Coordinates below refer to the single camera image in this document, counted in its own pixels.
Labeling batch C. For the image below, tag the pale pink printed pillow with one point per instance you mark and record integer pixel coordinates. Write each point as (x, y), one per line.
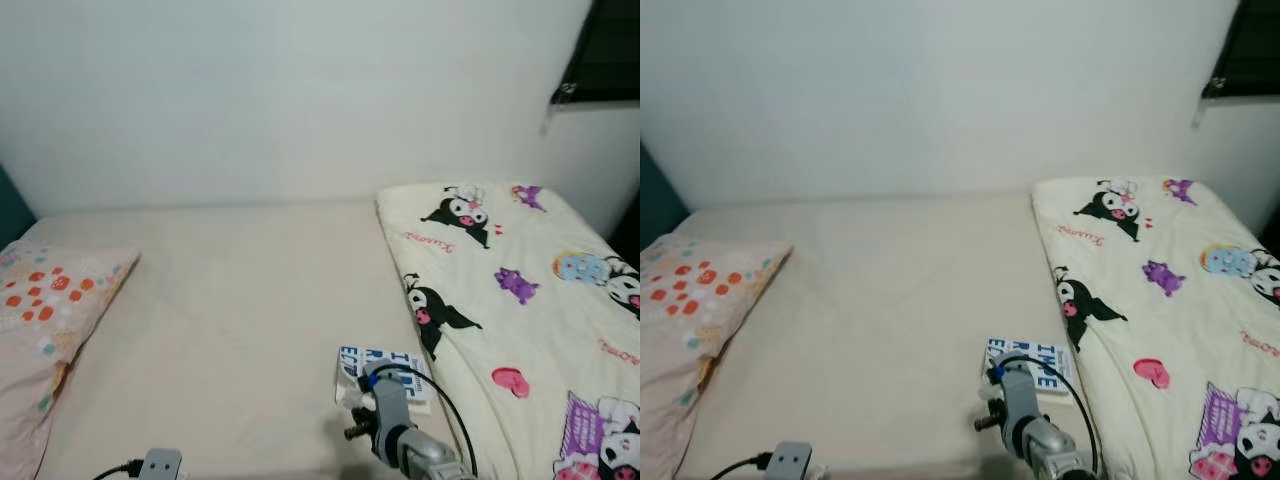
(690, 330)
(40, 330)

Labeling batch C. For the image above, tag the cream mattress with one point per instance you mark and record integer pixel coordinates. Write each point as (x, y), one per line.
(240, 320)
(880, 320)

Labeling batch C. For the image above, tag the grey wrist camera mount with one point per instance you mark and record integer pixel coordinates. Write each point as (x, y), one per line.
(1015, 392)
(790, 461)
(160, 466)
(392, 405)

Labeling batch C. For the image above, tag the dark window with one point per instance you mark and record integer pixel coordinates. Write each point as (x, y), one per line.
(1255, 50)
(610, 50)

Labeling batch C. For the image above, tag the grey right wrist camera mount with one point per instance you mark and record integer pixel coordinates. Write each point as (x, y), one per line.
(1015, 392)
(392, 405)

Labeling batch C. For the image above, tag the blue upholstered headboard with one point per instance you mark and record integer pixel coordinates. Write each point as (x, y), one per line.
(655, 210)
(10, 215)

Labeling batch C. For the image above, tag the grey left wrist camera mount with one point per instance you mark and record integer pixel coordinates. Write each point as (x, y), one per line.
(160, 466)
(790, 461)

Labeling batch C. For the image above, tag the cream cartoon print quilt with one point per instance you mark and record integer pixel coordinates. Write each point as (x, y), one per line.
(1170, 330)
(520, 330)

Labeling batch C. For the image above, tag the white book blue letters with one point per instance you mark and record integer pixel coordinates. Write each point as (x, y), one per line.
(1050, 370)
(350, 360)

